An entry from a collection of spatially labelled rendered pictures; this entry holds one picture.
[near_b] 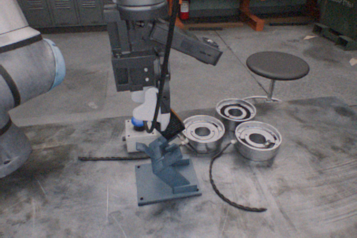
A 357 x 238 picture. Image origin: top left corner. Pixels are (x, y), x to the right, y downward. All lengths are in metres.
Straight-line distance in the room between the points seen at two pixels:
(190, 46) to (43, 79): 0.39
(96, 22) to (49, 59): 3.25
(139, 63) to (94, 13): 3.51
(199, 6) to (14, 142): 4.02
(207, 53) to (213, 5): 4.14
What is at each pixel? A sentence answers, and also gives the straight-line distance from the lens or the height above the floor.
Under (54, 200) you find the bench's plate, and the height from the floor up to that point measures 0.80.
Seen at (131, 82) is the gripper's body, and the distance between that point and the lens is 0.41.
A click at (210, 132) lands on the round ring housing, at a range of 0.68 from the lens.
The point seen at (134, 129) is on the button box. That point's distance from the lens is 0.66.
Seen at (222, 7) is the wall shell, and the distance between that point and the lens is 4.60.
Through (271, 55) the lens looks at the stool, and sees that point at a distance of 1.68.
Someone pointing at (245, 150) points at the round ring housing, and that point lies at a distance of 0.64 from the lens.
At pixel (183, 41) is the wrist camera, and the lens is 0.39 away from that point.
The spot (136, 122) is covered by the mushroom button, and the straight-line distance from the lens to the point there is 0.63.
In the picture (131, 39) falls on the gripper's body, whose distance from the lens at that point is 0.40.
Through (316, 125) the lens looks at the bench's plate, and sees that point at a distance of 0.82.
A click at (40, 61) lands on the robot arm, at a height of 1.00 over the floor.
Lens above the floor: 1.26
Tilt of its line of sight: 34 degrees down
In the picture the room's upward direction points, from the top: straight up
